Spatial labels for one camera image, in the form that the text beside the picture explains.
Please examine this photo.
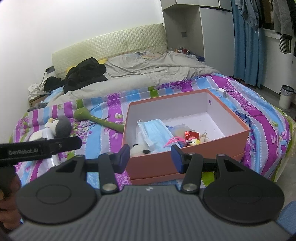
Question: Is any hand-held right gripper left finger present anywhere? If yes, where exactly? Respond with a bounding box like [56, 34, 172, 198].
[55, 144, 130, 194]

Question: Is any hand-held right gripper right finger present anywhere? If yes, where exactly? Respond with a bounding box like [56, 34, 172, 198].
[171, 144, 243, 194]

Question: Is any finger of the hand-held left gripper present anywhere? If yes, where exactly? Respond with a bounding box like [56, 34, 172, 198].
[48, 136, 83, 155]

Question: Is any panda plush toy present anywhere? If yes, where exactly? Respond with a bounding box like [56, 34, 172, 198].
[130, 143, 151, 158]

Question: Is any pink feather toy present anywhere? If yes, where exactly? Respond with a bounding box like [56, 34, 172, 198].
[163, 136, 188, 147]

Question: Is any orange cardboard box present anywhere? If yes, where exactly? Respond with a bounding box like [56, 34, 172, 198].
[121, 89, 250, 185]

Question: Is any red foil tea packet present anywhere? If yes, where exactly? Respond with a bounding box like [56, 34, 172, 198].
[184, 130, 200, 139]

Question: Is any blue face mask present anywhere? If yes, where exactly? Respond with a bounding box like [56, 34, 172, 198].
[136, 119, 175, 153]

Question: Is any person's left hand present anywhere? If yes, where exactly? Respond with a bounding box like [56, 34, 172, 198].
[0, 176, 22, 231]

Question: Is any grey penguin plush toy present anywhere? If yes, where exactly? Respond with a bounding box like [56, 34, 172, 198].
[29, 116, 73, 142]

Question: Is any white spray bottle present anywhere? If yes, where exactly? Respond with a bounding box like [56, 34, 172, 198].
[45, 132, 59, 166]

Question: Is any green plush toy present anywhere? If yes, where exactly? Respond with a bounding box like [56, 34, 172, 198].
[73, 108, 125, 133]

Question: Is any grey cloth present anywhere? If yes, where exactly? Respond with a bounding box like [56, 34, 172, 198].
[27, 102, 48, 112]

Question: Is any wooden nightstand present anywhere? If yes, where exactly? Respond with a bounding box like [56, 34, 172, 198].
[28, 95, 48, 107]

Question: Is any small black cloth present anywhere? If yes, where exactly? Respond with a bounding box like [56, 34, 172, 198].
[43, 76, 65, 91]

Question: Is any white rumpled cloth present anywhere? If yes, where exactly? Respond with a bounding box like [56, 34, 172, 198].
[28, 83, 45, 98]

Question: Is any black jacket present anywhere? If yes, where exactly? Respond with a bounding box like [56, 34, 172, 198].
[63, 57, 109, 93]

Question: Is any grey duvet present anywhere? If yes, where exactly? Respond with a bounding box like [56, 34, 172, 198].
[47, 51, 220, 106]

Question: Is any striped floral bed sheet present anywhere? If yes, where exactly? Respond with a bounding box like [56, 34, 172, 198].
[9, 74, 292, 188]

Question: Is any row of small bottles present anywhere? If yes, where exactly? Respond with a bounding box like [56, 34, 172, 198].
[174, 46, 197, 56]

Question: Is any blue curtain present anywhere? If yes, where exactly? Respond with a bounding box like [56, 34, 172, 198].
[231, 0, 265, 88]

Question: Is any white trash bin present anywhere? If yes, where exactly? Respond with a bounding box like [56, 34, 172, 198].
[279, 85, 296, 110]

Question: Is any blue garment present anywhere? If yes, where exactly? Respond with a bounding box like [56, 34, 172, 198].
[276, 200, 296, 241]

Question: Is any white wardrobe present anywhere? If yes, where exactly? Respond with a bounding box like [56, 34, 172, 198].
[161, 0, 235, 77]

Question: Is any hanging denim jacket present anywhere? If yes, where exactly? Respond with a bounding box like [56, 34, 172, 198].
[235, 0, 263, 29]

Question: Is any hanging grey jacket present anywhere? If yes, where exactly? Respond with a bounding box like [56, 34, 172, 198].
[272, 0, 296, 55]

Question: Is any white charger with cable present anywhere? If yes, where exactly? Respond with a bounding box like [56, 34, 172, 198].
[217, 88, 251, 110]

